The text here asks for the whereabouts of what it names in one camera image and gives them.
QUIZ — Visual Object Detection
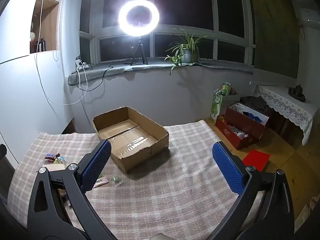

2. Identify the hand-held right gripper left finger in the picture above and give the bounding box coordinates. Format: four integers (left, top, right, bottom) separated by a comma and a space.
27, 139, 118, 240

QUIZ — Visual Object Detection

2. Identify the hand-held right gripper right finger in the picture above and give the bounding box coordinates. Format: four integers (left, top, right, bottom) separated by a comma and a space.
212, 141, 295, 240

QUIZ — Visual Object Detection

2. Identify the pink snack packet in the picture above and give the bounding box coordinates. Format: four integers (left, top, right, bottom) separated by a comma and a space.
94, 176, 108, 188

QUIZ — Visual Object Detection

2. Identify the cardboard box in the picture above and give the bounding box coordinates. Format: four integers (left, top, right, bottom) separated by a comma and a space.
92, 106, 169, 173

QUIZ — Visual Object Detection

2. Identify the red paper sheet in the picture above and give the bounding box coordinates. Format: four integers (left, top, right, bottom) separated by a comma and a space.
242, 150, 271, 172

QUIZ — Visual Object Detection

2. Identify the red low box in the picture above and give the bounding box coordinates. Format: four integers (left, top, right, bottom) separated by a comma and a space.
215, 115, 263, 150

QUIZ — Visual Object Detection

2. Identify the dark red open box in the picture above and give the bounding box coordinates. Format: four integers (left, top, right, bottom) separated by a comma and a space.
224, 102, 270, 140

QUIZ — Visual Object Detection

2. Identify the green printed carton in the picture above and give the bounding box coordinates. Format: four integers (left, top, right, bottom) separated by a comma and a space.
210, 82, 240, 123

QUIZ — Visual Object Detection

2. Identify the plaid table cloth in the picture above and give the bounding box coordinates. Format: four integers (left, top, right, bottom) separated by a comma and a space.
7, 120, 265, 240

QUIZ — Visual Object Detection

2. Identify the lace covered side table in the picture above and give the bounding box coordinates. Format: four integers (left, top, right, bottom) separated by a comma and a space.
257, 85, 314, 145

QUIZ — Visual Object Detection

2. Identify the black chair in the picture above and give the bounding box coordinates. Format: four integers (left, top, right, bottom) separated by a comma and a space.
0, 144, 15, 200

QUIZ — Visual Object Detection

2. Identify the white power strip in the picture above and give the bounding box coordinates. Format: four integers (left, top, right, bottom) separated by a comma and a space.
75, 57, 90, 69

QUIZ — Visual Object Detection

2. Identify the dark teapot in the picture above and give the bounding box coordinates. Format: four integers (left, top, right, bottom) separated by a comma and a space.
289, 84, 307, 102

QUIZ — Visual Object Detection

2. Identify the potted spider plant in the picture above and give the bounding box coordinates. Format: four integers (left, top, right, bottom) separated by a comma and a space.
165, 27, 209, 75

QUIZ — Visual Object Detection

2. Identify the black cable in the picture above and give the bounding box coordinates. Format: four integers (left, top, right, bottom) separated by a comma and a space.
77, 62, 132, 92

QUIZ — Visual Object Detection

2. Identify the long white cable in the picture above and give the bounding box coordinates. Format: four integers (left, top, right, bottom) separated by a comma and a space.
34, 0, 88, 105

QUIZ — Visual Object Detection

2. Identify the wooden wall shelf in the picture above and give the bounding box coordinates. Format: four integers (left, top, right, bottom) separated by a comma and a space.
30, 0, 64, 54

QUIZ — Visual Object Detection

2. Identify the ring light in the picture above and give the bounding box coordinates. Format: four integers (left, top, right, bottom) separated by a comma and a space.
118, 0, 160, 35

